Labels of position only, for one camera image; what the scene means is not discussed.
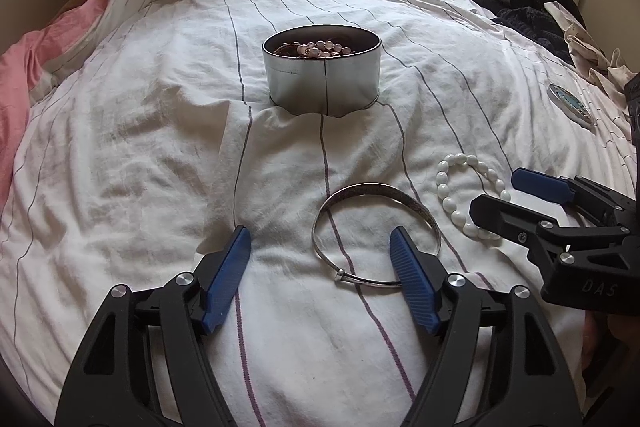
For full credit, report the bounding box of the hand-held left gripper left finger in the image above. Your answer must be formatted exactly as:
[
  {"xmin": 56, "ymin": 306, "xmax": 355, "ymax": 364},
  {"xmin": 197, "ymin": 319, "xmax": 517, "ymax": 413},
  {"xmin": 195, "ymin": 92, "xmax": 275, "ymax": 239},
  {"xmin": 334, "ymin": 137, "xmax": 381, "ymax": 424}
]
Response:
[{"xmin": 54, "ymin": 225, "xmax": 252, "ymax": 427}]

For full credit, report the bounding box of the pink bead bracelet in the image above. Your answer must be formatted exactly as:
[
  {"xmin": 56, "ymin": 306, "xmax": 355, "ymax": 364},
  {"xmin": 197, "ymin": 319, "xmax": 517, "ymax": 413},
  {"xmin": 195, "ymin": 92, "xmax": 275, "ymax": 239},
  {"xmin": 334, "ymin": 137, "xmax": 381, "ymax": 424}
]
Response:
[{"xmin": 297, "ymin": 39, "xmax": 353, "ymax": 58}]

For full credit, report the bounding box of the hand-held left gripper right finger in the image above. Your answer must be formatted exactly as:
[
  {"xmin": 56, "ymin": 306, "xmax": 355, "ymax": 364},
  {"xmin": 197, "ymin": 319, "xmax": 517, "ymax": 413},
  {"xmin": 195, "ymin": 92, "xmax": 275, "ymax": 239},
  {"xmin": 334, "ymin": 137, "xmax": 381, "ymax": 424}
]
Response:
[{"xmin": 389, "ymin": 227, "xmax": 583, "ymax": 427}]

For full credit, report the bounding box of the pink blanket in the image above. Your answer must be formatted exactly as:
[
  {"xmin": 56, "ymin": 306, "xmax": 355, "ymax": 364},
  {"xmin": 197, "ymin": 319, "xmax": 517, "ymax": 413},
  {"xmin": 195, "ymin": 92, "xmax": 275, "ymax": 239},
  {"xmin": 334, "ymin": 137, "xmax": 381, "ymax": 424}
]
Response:
[{"xmin": 0, "ymin": 0, "xmax": 126, "ymax": 208}]

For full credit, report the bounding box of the white striped bed sheet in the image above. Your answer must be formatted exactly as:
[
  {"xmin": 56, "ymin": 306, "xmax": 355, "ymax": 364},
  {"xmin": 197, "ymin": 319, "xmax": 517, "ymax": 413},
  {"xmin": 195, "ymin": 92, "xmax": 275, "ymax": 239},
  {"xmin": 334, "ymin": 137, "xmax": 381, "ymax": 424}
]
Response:
[{"xmin": 0, "ymin": 0, "xmax": 640, "ymax": 427}]

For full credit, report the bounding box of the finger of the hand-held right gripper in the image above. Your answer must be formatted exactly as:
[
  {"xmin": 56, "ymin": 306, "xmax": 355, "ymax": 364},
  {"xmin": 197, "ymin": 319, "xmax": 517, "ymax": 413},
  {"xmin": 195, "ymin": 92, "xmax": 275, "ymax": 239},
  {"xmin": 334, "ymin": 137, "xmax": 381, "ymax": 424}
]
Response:
[
  {"xmin": 511, "ymin": 167, "xmax": 626, "ymax": 218},
  {"xmin": 469, "ymin": 193, "xmax": 562, "ymax": 258}
]

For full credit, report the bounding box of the round metal tin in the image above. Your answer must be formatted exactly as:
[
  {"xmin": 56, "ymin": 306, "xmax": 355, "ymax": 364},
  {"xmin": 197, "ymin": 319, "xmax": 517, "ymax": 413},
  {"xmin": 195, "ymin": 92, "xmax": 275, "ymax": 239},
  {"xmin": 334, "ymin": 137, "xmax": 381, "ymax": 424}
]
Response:
[{"xmin": 262, "ymin": 25, "xmax": 383, "ymax": 116}]

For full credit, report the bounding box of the cream cloth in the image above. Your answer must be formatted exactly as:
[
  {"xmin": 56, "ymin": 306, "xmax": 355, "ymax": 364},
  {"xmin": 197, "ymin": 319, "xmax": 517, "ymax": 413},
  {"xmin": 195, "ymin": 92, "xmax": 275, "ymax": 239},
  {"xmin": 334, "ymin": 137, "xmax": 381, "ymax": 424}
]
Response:
[{"xmin": 542, "ymin": 1, "xmax": 636, "ymax": 100}]

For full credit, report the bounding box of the white bead bracelet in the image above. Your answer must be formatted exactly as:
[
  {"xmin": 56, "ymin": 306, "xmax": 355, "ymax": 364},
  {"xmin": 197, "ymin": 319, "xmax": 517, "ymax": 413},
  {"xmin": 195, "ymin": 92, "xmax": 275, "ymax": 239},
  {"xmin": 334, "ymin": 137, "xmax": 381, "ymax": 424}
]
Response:
[{"xmin": 435, "ymin": 154, "xmax": 512, "ymax": 248}]

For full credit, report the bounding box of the round printed tin lid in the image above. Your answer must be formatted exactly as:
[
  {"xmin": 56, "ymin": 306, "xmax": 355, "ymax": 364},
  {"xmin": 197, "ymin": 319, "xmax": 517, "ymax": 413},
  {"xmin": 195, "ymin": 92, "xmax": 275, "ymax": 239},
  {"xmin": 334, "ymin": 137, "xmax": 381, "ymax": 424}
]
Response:
[{"xmin": 546, "ymin": 83, "xmax": 597, "ymax": 128}]

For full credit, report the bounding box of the dark knitted garment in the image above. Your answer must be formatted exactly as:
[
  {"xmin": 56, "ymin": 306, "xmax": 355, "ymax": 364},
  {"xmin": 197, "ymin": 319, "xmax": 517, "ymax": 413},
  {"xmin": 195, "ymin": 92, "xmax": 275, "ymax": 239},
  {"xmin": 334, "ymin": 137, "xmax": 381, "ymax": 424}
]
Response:
[{"xmin": 492, "ymin": 6, "xmax": 576, "ymax": 65}]

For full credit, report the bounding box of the silver bangle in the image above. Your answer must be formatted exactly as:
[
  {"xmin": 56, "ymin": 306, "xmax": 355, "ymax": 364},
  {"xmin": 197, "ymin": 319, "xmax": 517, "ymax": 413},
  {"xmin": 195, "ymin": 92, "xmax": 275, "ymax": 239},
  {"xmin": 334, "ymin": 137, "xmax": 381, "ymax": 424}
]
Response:
[{"xmin": 311, "ymin": 183, "xmax": 443, "ymax": 288}]

